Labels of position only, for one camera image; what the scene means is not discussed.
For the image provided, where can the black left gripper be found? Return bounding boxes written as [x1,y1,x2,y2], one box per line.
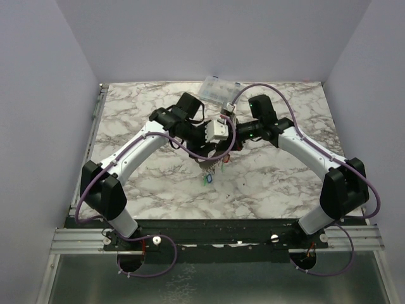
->
[180,120,215,158]

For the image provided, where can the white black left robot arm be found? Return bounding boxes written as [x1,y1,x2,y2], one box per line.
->
[79,93,205,250]

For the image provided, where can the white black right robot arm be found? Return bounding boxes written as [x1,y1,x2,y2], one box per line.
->
[237,94,370,248]

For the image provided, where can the clear plastic organizer box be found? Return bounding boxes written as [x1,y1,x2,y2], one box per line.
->
[197,76,244,106]

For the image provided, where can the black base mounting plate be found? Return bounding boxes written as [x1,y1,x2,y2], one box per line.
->
[104,218,328,263]

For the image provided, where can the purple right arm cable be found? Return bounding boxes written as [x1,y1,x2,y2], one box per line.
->
[229,82,380,275]

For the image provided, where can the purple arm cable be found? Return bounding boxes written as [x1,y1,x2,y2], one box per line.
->
[74,118,237,279]
[229,82,380,275]

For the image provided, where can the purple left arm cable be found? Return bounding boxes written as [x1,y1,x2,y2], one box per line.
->
[74,118,237,279]

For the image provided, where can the aluminium left side rail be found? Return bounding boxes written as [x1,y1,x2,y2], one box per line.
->
[78,83,109,179]

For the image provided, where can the aluminium rail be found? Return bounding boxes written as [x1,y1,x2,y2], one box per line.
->
[78,83,109,179]
[50,225,385,255]

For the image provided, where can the aluminium front rail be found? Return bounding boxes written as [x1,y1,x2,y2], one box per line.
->
[50,225,385,255]

